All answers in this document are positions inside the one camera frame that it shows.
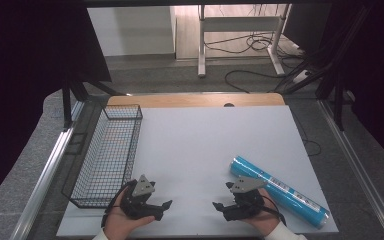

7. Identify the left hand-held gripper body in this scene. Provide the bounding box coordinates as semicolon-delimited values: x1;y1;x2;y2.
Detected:
119;174;164;222

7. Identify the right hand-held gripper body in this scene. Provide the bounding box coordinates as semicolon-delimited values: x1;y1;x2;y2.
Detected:
222;176;269;222

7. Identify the person's left hand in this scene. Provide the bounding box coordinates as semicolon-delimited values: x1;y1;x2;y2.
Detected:
102;195;156;240

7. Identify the person's right hand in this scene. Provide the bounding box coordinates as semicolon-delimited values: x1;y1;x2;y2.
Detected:
242;187;282;237

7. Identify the blue wrapped roll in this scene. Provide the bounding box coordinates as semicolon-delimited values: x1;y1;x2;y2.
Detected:
229;155;331;230

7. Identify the person's left white sleeve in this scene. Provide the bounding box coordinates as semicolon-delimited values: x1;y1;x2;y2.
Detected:
91;229;110;240

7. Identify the person's white sleeve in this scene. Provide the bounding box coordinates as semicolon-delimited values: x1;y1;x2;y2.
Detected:
263;221;309;240
91;229;110;240

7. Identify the person's right white sleeve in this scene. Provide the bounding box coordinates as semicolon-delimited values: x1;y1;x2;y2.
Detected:
263;221;309;240

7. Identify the white board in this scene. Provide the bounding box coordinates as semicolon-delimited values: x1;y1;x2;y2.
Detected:
56;105;340;239

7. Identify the wooden desk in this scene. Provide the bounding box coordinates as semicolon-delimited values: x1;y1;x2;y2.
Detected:
107;92;286;109

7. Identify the black metal stand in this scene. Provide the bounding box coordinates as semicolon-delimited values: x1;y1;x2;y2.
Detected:
273;4;374;132
60;78;125;132

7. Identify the white power strip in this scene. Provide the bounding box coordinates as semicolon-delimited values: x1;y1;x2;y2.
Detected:
292;69;312;84

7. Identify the white cabinet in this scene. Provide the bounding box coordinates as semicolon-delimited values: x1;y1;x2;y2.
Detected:
86;5;177;57

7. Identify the black curtain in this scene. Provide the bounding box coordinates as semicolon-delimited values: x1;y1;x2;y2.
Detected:
324;0;384;174
0;0;113;215

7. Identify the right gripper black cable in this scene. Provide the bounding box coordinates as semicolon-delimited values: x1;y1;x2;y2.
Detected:
246;194;287;226

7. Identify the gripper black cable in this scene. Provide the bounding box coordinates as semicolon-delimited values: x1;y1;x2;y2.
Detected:
246;194;287;226
100;181;138;229

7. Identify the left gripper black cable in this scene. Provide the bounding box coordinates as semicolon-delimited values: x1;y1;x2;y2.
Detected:
100;181;138;229

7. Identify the black wire mesh basket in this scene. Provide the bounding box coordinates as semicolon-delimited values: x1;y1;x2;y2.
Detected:
61;104;144;210

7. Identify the thin black looped cable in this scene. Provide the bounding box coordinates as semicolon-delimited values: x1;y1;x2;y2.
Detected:
291;111;322;157

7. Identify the aluminium rail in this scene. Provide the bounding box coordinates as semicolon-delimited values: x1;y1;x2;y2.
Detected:
10;99;85;240
317;99;384;240

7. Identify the long black floor cable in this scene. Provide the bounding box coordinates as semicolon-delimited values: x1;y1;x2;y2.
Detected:
224;69;283;94

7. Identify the tangle of black floor cables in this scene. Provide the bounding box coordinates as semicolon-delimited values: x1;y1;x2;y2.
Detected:
203;30;283;55

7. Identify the white metal desk frame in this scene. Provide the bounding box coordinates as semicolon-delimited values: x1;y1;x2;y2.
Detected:
197;3;294;79

